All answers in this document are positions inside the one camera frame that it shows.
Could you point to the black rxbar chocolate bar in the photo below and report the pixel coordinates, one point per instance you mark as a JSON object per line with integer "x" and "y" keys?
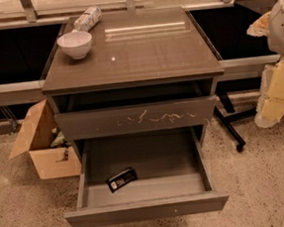
{"x": 121, "y": 179}

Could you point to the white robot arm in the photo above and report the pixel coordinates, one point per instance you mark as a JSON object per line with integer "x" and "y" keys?
{"x": 275, "y": 35}

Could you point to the closed grey top drawer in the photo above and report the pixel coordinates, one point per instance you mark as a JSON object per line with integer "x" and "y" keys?
{"x": 79, "y": 125}

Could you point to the grey drawer cabinet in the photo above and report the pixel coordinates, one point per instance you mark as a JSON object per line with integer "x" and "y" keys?
{"x": 164, "y": 43}

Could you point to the open grey middle drawer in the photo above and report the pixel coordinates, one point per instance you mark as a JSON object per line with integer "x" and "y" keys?
{"x": 172, "y": 179}

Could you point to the black rolling side table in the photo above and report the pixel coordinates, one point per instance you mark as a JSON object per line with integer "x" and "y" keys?
{"x": 244, "y": 56}

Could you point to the white ceramic bowl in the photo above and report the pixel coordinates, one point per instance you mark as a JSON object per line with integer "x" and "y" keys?
{"x": 75, "y": 44}

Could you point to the green item in box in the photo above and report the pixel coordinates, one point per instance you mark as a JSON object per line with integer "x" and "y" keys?
{"x": 58, "y": 138}

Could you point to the open cardboard box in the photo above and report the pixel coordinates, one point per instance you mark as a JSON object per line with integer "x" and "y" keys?
{"x": 35, "y": 137}

